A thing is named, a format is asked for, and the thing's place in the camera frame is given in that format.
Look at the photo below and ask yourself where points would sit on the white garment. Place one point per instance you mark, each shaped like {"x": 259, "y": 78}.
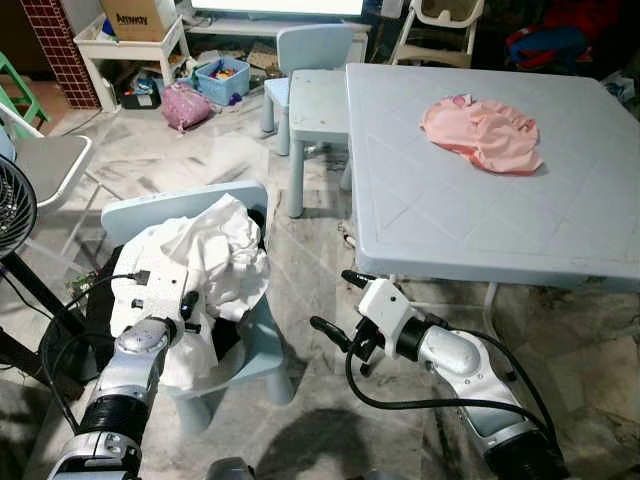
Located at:
{"x": 220, "y": 250}

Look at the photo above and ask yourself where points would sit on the pink child dress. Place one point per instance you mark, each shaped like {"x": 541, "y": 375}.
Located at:
{"x": 485, "y": 135}

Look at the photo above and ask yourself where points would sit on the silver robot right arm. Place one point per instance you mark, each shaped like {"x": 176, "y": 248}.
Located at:
{"x": 470, "y": 370}

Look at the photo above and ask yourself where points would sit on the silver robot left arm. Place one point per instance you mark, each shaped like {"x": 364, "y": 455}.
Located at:
{"x": 125, "y": 370}

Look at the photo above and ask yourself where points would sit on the dark grey laundry bucket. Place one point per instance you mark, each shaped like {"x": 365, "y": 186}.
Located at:
{"x": 228, "y": 340}

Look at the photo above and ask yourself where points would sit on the light blue child chair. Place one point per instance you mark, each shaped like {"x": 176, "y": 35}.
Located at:
{"x": 180, "y": 205}
{"x": 315, "y": 48}

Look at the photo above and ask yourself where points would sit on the large light blue table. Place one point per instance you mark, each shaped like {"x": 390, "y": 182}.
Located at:
{"x": 450, "y": 220}

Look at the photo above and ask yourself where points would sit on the small light blue table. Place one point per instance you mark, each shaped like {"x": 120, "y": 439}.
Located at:
{"x": 318, "y": 100}

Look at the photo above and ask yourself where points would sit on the grey folding chair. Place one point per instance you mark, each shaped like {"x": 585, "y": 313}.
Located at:
{"x": 50, "y": 165}

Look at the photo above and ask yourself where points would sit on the pink bag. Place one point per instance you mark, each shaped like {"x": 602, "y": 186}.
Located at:
{"x": 185, "y": 108}

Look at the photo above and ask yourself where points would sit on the blue toy storage box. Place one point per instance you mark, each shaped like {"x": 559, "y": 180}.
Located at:
{"x": 222, "y": 85}

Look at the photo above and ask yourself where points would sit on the white low shelf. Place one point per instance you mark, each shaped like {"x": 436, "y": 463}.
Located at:
{"x": 150, "y": 50}

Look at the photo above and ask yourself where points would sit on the white high chair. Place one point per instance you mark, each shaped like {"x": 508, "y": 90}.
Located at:
{"x": 445, "y": 15}

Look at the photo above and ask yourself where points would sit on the green plastic stool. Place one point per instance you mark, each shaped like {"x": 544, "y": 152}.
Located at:
{"x": 8, "y": 95}

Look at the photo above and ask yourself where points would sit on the red mosaic tile pillar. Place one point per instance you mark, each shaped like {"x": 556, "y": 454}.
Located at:
{"x": 60, "y": 55}

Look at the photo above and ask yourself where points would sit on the bright white screen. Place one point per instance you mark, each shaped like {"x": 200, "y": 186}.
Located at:
{"x": 280, "y": 6}

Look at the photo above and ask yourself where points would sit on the cardboard box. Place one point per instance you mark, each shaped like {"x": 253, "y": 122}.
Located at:
{"x": 138, "y": 18}

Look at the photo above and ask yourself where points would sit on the blue and red backpack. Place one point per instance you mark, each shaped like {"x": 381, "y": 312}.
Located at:
{"x": 545, "y": 45}

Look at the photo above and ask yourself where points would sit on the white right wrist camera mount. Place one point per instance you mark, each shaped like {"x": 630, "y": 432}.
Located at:
{"x": 385, "y": 308}

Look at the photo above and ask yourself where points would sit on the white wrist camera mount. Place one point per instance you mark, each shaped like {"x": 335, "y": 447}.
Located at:
{"x": 150, "y": 295}
{"x": 385, "y": 308}

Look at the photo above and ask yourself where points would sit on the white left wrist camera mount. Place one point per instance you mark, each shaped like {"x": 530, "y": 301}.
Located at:
{"x": 150, "y": 295}

